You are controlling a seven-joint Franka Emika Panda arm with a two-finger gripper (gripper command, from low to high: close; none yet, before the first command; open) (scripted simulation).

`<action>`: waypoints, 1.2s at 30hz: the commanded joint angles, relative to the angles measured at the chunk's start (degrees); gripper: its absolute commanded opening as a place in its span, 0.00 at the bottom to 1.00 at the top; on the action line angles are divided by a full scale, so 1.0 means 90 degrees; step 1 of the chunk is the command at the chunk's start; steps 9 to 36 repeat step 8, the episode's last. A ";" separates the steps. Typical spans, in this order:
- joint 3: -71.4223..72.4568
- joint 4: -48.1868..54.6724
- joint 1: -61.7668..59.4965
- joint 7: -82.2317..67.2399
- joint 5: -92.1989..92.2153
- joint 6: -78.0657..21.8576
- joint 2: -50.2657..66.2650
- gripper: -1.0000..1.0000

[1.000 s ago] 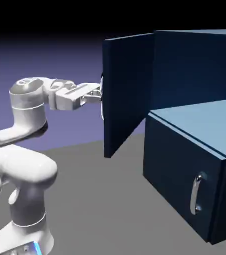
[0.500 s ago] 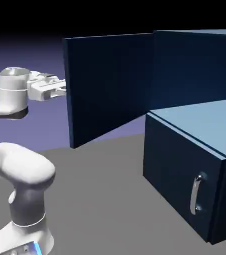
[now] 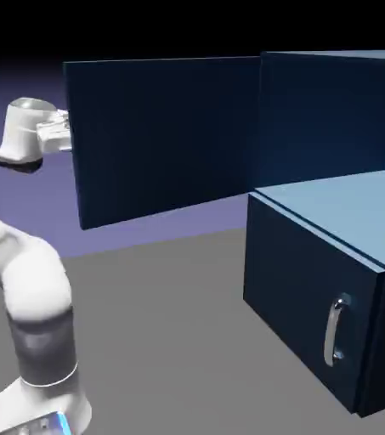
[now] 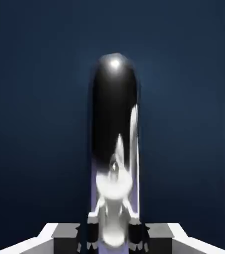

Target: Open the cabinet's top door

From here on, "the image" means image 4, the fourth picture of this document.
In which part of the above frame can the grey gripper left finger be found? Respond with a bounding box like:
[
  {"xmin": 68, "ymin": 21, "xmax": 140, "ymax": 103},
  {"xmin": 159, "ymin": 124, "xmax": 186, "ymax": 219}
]
[{"xmin": 0, "ymin": 222, "xmax": 81, "ymax": 254}]

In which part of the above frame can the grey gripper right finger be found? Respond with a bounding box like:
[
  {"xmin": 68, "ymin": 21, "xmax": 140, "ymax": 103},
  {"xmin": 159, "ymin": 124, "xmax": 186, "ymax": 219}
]
[{"xmin": 145, "ymin": 222, "xmax": 225, "ymax": 254}]

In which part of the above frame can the shiny dark curved metal handle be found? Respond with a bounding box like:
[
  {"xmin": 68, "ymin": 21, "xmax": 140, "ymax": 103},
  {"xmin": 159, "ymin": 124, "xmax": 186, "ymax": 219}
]
[{"xmin": 79, "ymin": 53, "xmax": 150, "ymax": 254}]

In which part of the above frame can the dark blue cabinet door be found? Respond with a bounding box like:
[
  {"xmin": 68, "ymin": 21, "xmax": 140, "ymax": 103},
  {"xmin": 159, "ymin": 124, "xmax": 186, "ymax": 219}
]
[{"xmin": 0, "ymin": 0, "xmax": 225, "ymax": 254}]

